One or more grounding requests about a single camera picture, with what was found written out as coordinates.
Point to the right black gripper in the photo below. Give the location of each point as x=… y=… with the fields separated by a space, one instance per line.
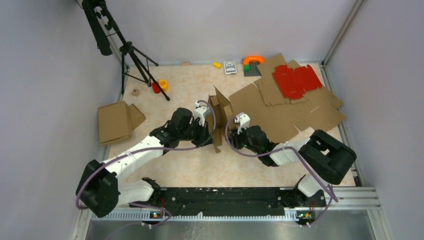
x=234 y=137

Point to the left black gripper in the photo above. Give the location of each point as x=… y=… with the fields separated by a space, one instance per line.
x=204 y=131

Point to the brown cardboard box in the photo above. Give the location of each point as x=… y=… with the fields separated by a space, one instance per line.
x=223 y=110
x=117 y=121

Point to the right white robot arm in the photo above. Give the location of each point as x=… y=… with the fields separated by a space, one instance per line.
x=326 y=159

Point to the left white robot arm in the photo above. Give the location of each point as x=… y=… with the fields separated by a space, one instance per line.
x=102 y=186

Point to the folded brown cardboard box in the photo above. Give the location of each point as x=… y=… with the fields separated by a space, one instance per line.
x=117 y=121

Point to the playing card deck box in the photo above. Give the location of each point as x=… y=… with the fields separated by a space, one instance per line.
x=230 y=67

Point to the large brown cardboard sheet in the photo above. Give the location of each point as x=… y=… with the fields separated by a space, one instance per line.
x=283 y=122

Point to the red round toy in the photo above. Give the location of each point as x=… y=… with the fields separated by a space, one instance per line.
x=155 y=88

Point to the small brown cardboard blank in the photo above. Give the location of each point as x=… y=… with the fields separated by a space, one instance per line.
x=271 y=94

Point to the yellow round toy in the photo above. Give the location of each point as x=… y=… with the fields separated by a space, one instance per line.
x=164 y=85

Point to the small wooden cube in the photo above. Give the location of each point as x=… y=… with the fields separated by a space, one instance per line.
x=135 y=92

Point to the red flat cardboard blank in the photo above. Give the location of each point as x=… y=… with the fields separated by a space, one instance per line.
x=294 y=83

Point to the green toy block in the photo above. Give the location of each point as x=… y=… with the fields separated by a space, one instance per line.
x=247 y=68

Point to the yellow small block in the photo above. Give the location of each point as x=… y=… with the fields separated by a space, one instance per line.
x=217 y=65

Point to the orange horseshoe toy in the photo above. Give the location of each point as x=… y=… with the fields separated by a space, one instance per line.
x=253 y=59

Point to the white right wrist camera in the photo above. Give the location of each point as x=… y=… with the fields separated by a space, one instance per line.
x=242 y=120

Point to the grey lego base plate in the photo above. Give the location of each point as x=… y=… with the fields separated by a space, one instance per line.
x=254 y=70

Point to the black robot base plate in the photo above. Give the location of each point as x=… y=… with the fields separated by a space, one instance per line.
x=235 y=202

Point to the black camera tripod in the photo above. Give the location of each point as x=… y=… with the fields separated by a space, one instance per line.
x=111 y=41

